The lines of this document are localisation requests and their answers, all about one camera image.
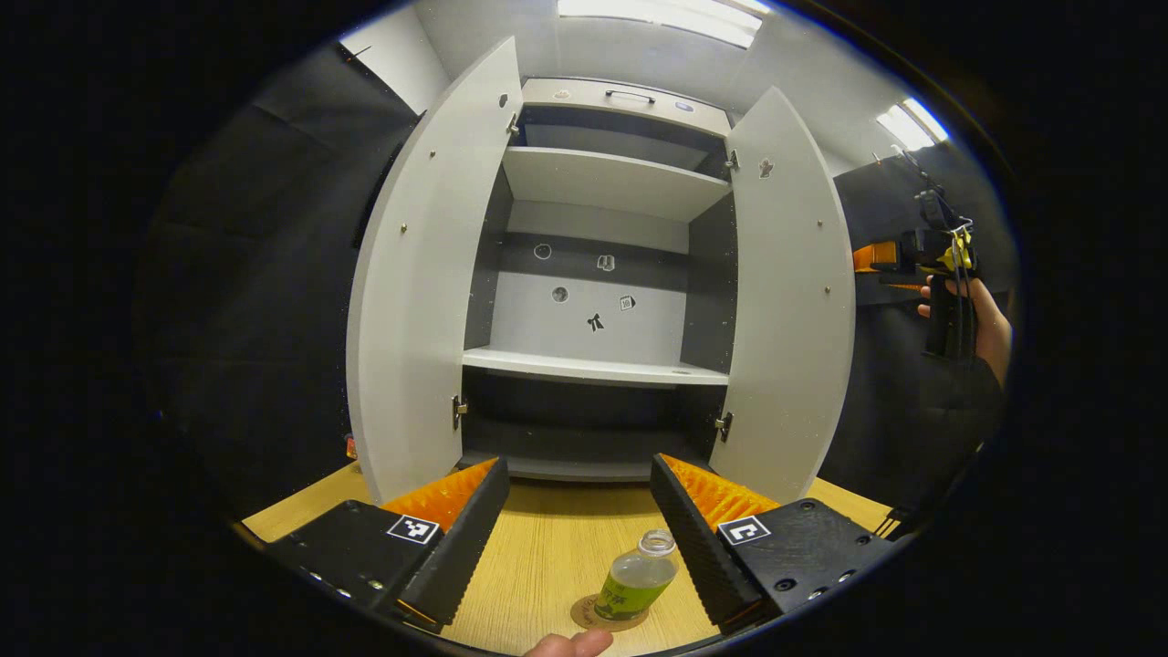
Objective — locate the green label plastic bottle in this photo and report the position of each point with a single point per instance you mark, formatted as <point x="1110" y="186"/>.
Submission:
<point x="634" y="584"/>

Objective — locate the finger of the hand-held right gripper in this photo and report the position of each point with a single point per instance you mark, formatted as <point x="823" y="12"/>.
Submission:
<point x="876" y="257"/>
<point x="902" y="286"/>

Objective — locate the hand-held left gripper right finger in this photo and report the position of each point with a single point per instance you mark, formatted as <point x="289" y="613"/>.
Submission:
<point x="698" y="557"/>

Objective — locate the grey cabinet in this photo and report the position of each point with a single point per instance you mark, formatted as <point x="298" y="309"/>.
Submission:
<point x="602" y="182"/>

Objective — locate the long ceiling light panel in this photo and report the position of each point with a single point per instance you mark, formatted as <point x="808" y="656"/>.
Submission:
<point x="662" y="18"/>

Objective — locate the small orange toy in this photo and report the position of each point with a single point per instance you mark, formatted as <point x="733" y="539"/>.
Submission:
<point x="351" y="447"/>

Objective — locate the black backdrop cloth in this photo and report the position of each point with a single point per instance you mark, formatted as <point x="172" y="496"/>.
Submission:
<point x="885" y="401"/>
<point x="274" y="274"/>

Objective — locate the grey cabinet door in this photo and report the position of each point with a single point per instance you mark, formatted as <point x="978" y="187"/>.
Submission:
<point x="420" y="319"/>
<point x="789" y="319"/>

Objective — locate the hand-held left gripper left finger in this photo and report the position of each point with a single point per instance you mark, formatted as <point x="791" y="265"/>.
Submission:
<point x="465" y="557"/>

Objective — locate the small ceiling light panel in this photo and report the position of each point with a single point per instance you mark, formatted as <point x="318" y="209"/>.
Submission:
<point x="912" y="123"/>

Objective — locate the round brown coaster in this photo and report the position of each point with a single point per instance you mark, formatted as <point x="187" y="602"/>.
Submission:
<point x="582" y="615"/>

